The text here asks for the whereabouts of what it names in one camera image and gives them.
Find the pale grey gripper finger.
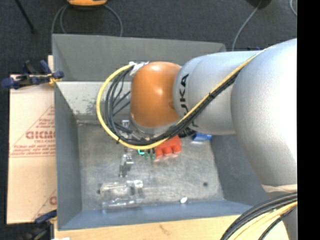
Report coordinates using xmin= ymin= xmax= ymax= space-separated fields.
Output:
xmin=118 ymin=153 xmax=135 ymax=179
xmin=121 ymin=119 xmax=133 ymax=140

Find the grey metal bin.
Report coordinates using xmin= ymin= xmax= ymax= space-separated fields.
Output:
xmin=51 ymin=33 xmax=272 ymax=232

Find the brown cardboard board red print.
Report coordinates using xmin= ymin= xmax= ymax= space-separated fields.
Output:
xmin=5 ymin=73 xmax=58 ymax=225

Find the blue block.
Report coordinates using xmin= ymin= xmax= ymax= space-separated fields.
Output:
xmin=191 ymin=132 xmax=214 ymax=142

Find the red lumpy toy block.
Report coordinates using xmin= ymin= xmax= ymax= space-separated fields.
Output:
xmin=153 ymin=134 xmax=183 ymax=163

